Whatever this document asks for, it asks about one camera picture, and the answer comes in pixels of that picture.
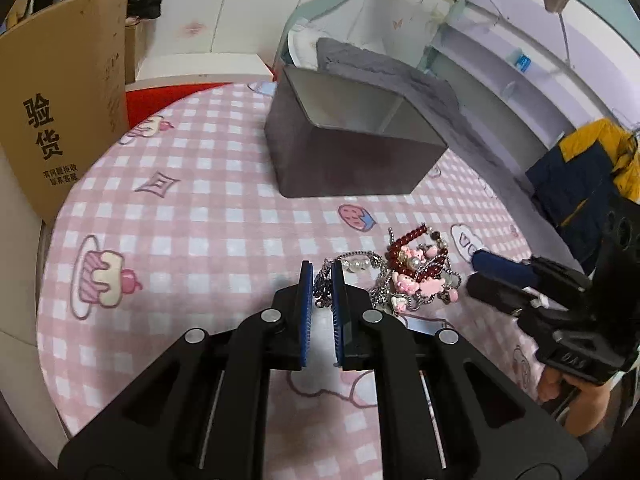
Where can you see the navy and yellow jacket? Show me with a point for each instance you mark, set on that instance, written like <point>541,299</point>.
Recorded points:
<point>585,170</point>

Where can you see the lilac wall shelves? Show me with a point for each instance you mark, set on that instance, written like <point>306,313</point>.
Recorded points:
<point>480,55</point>

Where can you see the person's right hand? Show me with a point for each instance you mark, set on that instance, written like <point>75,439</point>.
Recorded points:
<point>582,405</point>

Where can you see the pink checked tablecloth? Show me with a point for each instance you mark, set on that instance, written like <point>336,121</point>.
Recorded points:
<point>200,220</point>

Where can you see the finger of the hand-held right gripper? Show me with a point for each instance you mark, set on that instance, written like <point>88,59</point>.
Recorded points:
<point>492,291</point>
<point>500,264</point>

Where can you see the white pillow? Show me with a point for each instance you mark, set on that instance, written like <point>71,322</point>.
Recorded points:
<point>302,45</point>

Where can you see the grey rectangular box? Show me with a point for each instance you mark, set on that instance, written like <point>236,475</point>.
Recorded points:
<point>350,160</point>

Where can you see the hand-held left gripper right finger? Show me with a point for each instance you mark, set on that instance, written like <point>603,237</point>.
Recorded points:
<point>340,312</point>

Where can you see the grey blanket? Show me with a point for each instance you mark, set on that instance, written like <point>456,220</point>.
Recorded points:
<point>450,105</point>

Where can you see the white butterfly wardrobe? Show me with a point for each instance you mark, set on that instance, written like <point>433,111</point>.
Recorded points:
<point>240,5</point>

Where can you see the small blue box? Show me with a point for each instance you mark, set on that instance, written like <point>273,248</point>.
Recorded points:
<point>522,62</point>

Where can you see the red floor item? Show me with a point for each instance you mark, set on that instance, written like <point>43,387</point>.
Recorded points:
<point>150,105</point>

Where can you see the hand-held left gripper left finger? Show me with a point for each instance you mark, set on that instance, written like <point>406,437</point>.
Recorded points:
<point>303,312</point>

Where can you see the teal bunk bed frame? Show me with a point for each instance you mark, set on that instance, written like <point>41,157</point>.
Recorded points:
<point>350,5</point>

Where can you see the large printed cardboard box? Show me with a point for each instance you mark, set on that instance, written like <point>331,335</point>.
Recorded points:
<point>65,95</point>

